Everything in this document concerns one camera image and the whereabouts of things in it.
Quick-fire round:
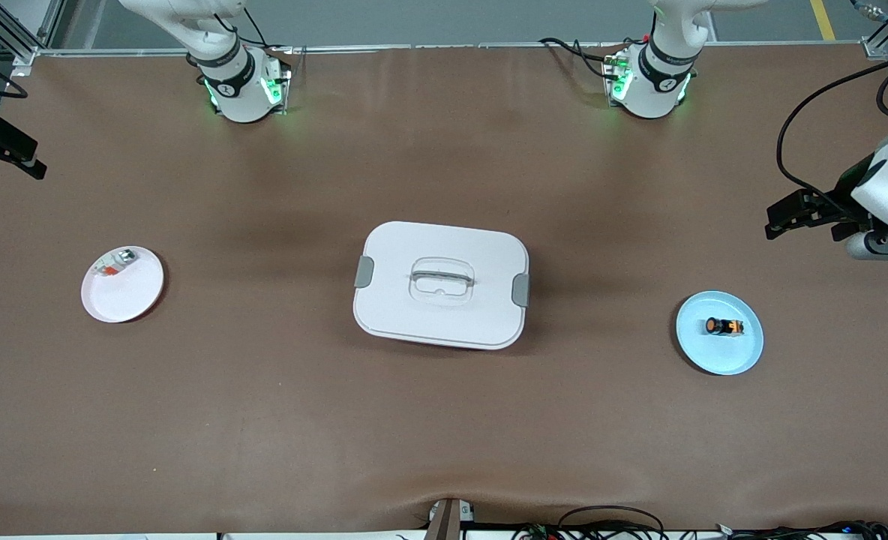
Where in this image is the light blue round plate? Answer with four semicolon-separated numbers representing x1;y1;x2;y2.
675;290;765;377

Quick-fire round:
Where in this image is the pink round plate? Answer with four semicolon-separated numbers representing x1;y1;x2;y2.
80;245;166;324

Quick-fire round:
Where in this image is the brown table cover mat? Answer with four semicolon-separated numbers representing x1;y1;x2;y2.
0;43;888;537

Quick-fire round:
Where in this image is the white lidded storage box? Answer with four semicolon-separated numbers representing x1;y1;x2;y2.
352;220;531;351

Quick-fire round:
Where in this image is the black base cable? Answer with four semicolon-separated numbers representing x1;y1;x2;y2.
208;6;295;55
538;36;629;82

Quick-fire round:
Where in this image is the tangled cable bundle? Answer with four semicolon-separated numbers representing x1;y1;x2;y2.
511;520;888;540

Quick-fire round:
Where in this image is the black looped cable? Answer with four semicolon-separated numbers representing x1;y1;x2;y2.
556;505;668;540

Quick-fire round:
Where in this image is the recessed lid handle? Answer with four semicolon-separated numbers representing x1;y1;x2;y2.
409;257;476;307

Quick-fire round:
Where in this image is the silver table edge rail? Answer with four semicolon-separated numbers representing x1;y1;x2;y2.
35;41;887;59

